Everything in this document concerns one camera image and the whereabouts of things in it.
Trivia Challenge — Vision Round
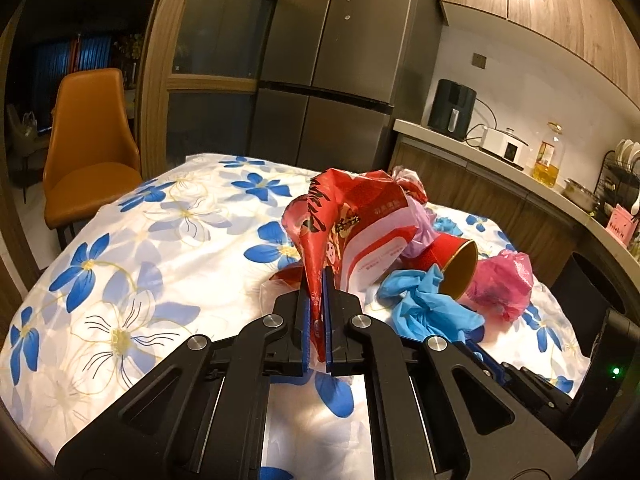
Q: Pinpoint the black dish rack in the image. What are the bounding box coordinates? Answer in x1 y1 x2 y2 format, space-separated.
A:
594 140 639 226

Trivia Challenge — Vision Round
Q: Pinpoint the orange chair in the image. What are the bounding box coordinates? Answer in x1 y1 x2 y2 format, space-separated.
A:
42 68 142 230

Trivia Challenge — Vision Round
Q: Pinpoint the stainless steel pot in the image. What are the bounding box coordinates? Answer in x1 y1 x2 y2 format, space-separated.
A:
562 179 599 214

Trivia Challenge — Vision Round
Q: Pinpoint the red paper cup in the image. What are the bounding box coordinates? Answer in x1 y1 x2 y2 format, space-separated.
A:
400 233 478 300

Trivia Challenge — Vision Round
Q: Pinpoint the wall power socket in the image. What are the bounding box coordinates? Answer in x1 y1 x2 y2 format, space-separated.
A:
472 53 487 70

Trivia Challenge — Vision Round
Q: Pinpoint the white rice cooker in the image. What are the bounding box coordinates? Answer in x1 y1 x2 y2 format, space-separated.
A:
480 127 528 169

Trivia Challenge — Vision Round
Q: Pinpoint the cooking oil bottle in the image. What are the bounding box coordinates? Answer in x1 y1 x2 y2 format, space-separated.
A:
532 122 564 188

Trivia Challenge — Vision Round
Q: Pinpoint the pink plastic bag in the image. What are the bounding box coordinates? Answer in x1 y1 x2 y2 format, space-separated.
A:
461 249 534 323

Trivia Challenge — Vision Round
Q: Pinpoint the floral blue white tablecloth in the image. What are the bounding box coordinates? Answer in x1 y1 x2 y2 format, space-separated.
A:
1 154 589 479

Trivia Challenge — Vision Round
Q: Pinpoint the wooden framed glass door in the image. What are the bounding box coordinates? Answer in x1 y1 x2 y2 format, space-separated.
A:
136 0 278 177

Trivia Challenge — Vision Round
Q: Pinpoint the black air fryer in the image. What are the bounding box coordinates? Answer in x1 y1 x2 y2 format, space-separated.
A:
427 79 476 141

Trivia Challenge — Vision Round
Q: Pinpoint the blue disposable glove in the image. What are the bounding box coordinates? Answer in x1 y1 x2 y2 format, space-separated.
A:
376 264 485 342

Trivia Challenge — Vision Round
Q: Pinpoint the purple plastic bag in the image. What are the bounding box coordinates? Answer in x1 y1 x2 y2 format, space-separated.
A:
400 196 439 259

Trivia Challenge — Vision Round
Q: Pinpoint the dark grey refrigerator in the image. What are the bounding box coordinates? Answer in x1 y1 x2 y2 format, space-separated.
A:
248 0 442 172

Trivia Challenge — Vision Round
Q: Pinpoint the large red snack bag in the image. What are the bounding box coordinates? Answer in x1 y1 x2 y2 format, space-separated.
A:
281 168 416 362

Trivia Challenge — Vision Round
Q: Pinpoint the pink utensil holder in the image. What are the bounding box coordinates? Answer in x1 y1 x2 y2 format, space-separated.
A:
605 205 639 247

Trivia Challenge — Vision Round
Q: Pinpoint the wooden lower cabinet counter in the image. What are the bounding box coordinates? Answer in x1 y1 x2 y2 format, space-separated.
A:
390 119 639 289

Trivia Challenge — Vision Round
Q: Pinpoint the black trash bin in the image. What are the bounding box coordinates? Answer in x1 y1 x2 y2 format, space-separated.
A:
550 252 626 356

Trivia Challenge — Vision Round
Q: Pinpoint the wooden upper cabinet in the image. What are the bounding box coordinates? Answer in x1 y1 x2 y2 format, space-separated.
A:
439 0 639 117

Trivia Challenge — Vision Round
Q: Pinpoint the small red white snack bag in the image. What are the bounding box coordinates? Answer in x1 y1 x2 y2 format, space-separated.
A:
390 165 428 205

